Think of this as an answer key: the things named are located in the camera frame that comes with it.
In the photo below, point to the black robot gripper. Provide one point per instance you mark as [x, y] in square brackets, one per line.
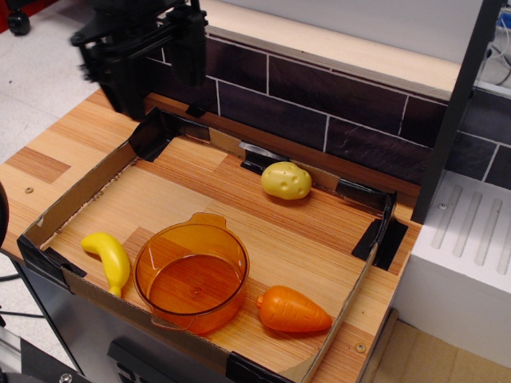
[121, 32]

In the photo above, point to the yellow plastic toy potato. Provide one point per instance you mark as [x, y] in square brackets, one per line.
[286, 180]

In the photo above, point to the orange transparent plastic pot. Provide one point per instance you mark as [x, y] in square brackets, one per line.
[193, 275]

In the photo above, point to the cardboard fence with black tape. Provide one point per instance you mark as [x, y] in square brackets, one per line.
[343, 246]

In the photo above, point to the yellow plastic toy banana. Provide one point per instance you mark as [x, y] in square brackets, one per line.
[114, 259]

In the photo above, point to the wooden shelf with dark posts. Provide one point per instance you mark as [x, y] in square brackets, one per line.
[376, 115]

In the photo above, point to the orange plastic toy carrot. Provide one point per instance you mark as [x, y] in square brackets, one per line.
[284, 309]

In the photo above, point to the grey toy kitchen cabinet front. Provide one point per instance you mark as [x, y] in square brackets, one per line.
[108, 340]

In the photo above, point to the white toy sink drainboard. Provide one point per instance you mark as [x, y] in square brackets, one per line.
[456, 285]

